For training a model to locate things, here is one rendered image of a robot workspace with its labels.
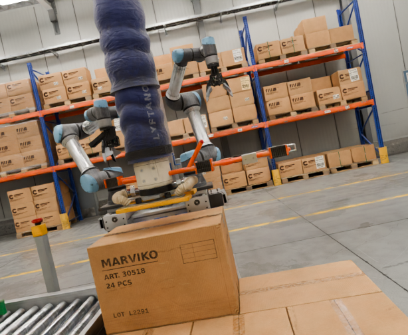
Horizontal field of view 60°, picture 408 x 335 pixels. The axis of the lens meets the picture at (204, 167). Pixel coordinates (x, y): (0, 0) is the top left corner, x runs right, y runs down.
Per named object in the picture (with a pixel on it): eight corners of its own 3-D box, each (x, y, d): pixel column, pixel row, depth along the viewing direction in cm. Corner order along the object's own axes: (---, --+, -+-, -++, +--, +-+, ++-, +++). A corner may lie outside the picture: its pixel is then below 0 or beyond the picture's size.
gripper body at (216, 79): (210, 85, 197) (206, 64, 196) (210, 88, 205) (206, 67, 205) (224, 82, 197) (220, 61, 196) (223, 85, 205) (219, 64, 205)
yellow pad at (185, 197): (115, 215, 159) (113, 203, 159) (123, 210, 169) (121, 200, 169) (189, 201, 155) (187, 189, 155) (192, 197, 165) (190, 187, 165)
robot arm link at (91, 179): (113, 180, 216) (74, 119, 236) (91, 185, 206) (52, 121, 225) (107, 192, 224) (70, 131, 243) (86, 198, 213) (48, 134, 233)
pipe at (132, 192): (115, 206, 161) (113, 193, 160) (132, 197, 186) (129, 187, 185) (188, 192, 157) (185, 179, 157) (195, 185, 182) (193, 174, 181)
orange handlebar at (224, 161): (100, 191, 171) (98, 183, 171) (121, 183, 201) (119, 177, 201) (292, 152, 160) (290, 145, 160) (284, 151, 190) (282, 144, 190)
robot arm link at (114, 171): (129, 184, 227) (125, 163, 226) (111, 189, 217) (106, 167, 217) (119, 185, 235) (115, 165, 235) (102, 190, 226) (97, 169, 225)
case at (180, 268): (105, 335, 157) (86, 248, 155) (131, 296, 196) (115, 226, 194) (239, 314, 151) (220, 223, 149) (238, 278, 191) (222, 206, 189)
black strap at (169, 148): (119, 163, 160) (117, 154, 160) (134, 160, 183) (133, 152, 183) (167, 153, 158) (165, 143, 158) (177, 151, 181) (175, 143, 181)
